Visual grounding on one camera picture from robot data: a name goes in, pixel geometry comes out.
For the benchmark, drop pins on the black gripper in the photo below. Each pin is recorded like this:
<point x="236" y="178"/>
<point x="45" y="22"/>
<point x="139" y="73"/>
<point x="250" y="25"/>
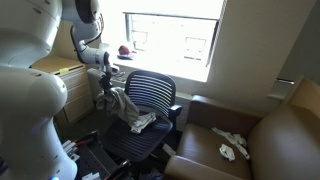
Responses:
<point x="106" y="79"/>

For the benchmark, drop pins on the beige trousers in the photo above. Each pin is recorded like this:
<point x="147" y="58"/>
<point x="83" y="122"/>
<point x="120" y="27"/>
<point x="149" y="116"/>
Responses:
<point x="120" y="103"/>

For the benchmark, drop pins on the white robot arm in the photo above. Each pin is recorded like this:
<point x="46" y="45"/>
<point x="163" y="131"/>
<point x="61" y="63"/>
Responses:
<point x="26" y="100"/>

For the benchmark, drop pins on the black mesh office chair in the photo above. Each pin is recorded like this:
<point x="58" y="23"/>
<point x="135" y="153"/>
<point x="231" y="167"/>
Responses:
<point x="150" y="88"/>

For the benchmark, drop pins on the brown leather sofa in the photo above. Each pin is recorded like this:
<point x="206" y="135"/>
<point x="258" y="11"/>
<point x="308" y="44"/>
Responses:
<point x="206" y="143"/>

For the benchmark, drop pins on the light wood drawer cabinet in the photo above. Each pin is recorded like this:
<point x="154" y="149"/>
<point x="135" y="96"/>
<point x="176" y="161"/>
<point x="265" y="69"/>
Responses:
<point x="76" y="96"/>

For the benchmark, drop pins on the red cap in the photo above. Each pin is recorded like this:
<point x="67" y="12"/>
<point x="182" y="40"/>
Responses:
<point x="124" y="50"/>

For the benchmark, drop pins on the yellow sticky note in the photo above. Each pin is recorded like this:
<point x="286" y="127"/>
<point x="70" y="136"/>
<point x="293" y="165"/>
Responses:
<point x="64" y="70"/>

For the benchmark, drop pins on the white sock with black print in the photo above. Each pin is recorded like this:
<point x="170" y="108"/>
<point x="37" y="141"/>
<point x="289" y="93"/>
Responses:
<point x="143" y="121"/>

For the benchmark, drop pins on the white blocks stack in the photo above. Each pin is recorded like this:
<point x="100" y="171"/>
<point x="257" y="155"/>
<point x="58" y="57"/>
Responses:
<point x="70" y="148"/>

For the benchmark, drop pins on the black perforated base board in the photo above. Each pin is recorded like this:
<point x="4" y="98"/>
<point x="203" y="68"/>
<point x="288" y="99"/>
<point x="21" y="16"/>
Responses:
<point x="96" y="160"/>

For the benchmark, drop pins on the white paper sheet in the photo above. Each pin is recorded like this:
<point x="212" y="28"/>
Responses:
<point x="169" y="150"/>

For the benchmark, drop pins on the dark cloth on floor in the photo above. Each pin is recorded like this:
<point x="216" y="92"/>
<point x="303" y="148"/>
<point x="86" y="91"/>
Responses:
<point x="151" y="174"/>

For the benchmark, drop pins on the long white sock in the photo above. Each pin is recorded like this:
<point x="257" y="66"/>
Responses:
<point x="228" y="135"/>

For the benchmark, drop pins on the small crumpled white sock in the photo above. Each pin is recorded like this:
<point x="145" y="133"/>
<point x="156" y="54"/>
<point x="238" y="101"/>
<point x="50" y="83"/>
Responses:
<point x="227" y="151"/>

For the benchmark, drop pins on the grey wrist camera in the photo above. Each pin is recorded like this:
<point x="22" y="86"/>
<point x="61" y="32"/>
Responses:
<point x="114" y="69"/>

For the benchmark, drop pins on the window with metal frame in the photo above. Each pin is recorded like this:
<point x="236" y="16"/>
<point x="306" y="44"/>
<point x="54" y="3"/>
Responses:
<point x="170" y="36"/>

